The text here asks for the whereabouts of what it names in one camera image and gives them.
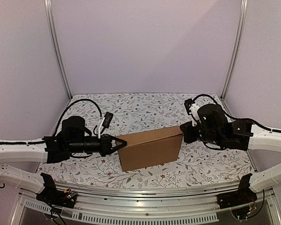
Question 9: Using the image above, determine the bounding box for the left aluminium frame post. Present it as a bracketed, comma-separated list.
[44, 0, 72, 100]

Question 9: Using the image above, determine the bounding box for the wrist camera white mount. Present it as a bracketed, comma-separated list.
[94, 112, 113, 139]
[184, 98, 200, 127]

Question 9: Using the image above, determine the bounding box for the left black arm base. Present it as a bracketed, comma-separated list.
[36, 173, 78, 209]

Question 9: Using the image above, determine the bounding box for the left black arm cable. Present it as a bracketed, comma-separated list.
[52, 99, 103, 139]

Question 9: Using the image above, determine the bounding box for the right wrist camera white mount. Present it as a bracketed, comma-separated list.
[184, 98, 200, 127]

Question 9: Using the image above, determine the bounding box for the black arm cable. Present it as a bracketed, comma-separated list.
[193, 94, 222, 108]
[52, 99, 103, 139]

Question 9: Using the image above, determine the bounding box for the right aluminium frame post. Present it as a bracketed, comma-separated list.
[221, 0, 248, 101]

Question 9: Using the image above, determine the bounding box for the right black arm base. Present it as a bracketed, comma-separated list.
[216, 173, 257, 209]

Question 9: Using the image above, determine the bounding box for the brown cardboard box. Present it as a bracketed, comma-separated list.
[118, 126, 183, 172]

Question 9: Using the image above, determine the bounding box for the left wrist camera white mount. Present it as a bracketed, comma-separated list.
[94, 112, 113, 139]

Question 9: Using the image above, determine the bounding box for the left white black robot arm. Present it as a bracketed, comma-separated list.
[0, 116, 127, 203]

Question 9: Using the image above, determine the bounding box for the aluminium front rail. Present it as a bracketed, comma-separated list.
[11, 182, 281, 225]

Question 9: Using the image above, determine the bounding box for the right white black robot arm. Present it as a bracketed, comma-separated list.
[180, 100, 281, 204]

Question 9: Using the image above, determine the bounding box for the floral patterned table mat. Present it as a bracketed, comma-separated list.
[37, 93, 253, 189]

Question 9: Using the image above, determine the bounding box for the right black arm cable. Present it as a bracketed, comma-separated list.
[193, 94, 222, 108]

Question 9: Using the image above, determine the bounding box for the aluminium frame post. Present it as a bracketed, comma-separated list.
[221, 0, 248, 101]
[44, 0, 72, 100]

